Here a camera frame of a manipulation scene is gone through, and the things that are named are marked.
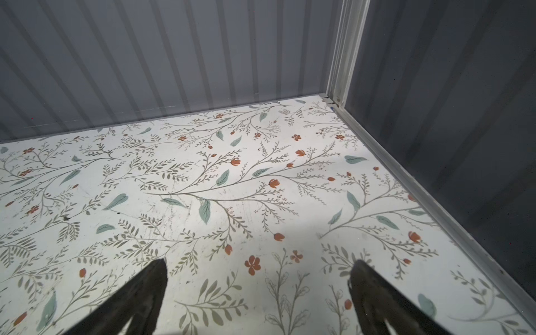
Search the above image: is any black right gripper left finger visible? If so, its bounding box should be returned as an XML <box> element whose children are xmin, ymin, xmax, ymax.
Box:
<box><xmin>66</xmin><ymin>259</ymin><xmax>168</xmax><ymax>334</ymax></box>

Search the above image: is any aluminium corner frame post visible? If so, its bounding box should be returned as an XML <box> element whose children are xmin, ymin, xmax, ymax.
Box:
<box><xmin>326</xmin><ymin>0</ymin><xmax>371</xmax><ymax>108</ymax></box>

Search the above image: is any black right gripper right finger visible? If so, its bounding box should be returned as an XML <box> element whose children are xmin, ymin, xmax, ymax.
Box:
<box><xmin>348</xmin><ymin>260</ymin><xmax>449</xmax><ymax>334</ymax></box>

